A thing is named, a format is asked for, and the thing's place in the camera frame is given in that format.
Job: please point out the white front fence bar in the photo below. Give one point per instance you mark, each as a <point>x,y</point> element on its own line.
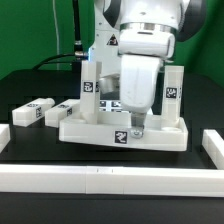
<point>111,180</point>

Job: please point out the white fence bar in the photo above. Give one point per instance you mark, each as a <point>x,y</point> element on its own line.
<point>4,136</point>
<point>213,144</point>
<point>111,180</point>

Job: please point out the white marker sheet with tags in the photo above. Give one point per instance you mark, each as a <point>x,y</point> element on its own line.
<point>110,106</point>

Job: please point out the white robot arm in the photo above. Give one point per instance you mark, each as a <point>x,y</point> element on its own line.
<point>182,18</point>

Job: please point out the black cable post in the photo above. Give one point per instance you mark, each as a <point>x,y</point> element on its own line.
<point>78,48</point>

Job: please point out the white desk top tray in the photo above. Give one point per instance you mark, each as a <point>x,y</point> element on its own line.
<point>114,129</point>

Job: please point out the white left fence bar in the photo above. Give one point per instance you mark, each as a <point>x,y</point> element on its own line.
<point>4,136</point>

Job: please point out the white right fence bar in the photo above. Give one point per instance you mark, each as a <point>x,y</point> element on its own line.
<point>213,144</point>

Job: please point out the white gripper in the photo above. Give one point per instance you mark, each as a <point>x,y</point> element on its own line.
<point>142,56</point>

